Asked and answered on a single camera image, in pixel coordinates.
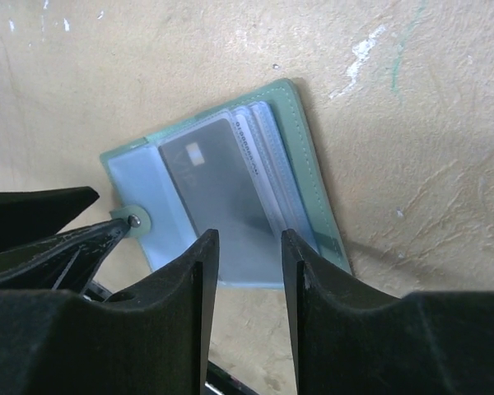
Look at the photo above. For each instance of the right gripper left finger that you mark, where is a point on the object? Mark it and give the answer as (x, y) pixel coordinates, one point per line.
(150, 338)

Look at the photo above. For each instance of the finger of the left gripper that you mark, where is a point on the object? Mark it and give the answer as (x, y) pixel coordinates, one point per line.
(28, 216)
(67, 261)

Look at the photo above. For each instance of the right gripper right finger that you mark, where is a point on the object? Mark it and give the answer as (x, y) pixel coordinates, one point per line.
(350, 338)

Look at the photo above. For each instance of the green card holder wallet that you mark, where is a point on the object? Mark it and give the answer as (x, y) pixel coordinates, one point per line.
(274, 138)

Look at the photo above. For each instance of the dark grey card in holder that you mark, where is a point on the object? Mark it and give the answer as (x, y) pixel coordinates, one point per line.
(215, 186)

